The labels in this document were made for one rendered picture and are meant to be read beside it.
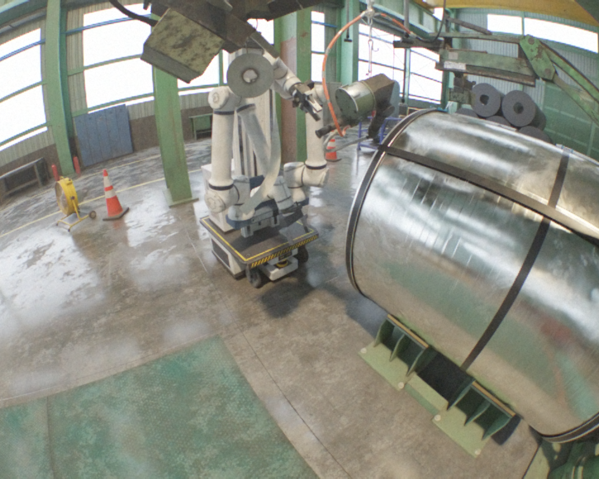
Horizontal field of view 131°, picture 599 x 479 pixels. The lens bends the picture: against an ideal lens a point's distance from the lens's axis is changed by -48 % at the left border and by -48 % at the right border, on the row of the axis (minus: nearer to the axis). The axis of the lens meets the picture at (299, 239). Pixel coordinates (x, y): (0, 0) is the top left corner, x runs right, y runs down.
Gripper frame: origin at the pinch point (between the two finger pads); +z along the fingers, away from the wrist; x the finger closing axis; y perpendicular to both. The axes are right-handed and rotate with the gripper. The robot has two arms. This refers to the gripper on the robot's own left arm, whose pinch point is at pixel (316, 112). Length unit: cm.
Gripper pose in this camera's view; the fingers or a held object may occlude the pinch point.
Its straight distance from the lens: 122.6
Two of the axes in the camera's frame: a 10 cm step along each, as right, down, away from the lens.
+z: 5.5, 8.2, -1.1
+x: 0.1, -1.4, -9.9
